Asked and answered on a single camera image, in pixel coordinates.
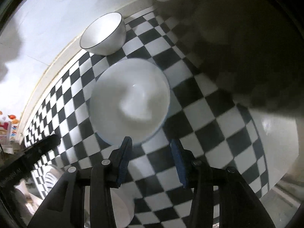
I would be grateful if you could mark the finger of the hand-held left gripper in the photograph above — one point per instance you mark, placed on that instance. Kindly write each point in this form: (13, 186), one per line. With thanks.
(44, 144)

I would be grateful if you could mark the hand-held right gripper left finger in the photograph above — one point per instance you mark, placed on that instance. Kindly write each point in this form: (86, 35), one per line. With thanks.
(124, 156)

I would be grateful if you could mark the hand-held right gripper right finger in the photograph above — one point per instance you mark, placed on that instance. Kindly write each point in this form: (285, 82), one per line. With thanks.
(178, 161)

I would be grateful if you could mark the black striped white plate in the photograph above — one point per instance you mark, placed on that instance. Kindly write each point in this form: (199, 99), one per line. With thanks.
(51, 178)

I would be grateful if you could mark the white bowl with dark pattern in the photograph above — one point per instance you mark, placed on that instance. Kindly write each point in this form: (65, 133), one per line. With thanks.
(123, 206)

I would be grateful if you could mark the white bowl with blue rim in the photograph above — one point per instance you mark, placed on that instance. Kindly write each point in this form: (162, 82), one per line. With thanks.
(130, 99)

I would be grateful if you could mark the white bowl with black rim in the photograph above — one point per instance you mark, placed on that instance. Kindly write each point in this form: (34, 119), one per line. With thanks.
(104, 38)

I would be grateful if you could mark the black and white checkered cloth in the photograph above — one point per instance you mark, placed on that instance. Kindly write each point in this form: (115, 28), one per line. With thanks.
(209, 133)

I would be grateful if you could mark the colourful wall sticker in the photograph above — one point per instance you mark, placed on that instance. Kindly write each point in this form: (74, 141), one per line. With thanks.
(4, 125)

